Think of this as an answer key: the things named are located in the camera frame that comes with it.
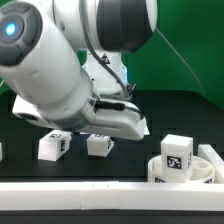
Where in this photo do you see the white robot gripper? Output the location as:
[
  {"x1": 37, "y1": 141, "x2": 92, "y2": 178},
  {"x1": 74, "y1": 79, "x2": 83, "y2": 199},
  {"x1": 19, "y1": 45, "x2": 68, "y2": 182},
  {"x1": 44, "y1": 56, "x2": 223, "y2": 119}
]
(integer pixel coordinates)
[{"x1": 13, "y1": 96, "x2": 147, "y2": 141}]

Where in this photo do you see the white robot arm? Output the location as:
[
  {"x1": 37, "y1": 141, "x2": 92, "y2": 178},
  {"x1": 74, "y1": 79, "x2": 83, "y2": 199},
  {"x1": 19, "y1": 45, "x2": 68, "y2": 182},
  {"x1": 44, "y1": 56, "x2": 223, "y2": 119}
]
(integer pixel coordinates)
[{"x1": 0, "y1": 0, "x2": 157, "y2": 140}]

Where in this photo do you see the white marker sheet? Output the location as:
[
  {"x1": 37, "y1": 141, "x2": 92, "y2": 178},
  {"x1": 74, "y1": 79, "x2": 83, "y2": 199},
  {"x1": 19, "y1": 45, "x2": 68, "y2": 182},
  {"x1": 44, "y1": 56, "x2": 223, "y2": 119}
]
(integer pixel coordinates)
[{"x1": 144, "y1": 123, "x2": 150, "y2": 135}]

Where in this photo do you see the white L-shaped fence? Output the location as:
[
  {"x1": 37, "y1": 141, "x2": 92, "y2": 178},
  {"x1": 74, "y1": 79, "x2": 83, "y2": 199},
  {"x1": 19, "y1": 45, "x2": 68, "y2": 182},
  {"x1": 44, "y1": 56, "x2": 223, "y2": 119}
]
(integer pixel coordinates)
[{"x1": 0, "y1": 144, "x2": 224, "y2": 211}]

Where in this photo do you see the white block at left edge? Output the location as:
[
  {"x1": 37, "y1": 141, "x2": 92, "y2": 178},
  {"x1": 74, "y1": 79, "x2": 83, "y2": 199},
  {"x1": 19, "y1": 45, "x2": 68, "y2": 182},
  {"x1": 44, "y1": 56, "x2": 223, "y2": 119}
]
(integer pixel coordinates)
[{"x1": 0, "y1": 143, "x2": 3, "y2": 162}]

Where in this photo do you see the grey cable right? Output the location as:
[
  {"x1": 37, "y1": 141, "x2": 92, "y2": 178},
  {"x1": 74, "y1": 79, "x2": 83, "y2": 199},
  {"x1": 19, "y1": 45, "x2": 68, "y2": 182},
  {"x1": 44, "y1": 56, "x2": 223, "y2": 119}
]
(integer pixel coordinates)
[{"x1": 155, "y1": 28, "x2": 208, "y2": 98}]

